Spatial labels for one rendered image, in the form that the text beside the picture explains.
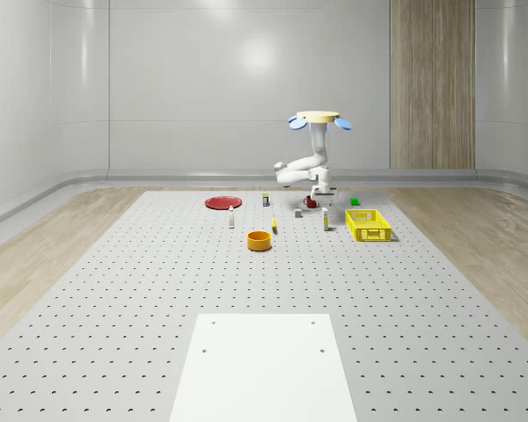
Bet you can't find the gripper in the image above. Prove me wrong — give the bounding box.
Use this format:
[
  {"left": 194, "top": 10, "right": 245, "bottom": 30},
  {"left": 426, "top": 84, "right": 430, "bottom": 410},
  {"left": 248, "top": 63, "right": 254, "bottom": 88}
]
[{"left": 309, "top": 185, "right": 339, "bottom": 208}]

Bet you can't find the yellow basket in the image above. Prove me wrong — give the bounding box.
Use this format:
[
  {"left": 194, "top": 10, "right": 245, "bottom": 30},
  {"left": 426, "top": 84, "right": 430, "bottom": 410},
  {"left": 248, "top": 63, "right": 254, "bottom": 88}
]
[{"left": 344, "top": 208, "right": 392, "bottom": 243}]

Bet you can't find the yellow bowl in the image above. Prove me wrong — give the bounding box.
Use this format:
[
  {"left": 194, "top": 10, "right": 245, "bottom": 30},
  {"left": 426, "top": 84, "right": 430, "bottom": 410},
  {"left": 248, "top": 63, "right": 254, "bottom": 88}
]
[{"left": 246, "top": 230, "right": 273, "bottom": 253}]

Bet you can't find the red plate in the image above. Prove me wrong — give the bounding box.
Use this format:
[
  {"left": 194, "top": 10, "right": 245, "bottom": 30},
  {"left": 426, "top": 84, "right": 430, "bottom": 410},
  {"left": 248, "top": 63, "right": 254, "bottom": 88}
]
[{"left": 204, "top": 195, "right": 244, "bottom": 212}]

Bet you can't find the white board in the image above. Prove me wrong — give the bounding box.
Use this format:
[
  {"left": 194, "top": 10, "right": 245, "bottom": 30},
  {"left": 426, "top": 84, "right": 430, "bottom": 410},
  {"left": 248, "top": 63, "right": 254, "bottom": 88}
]
[{"left": 168, "top": 313, "right": 359, "bottom": 422}]

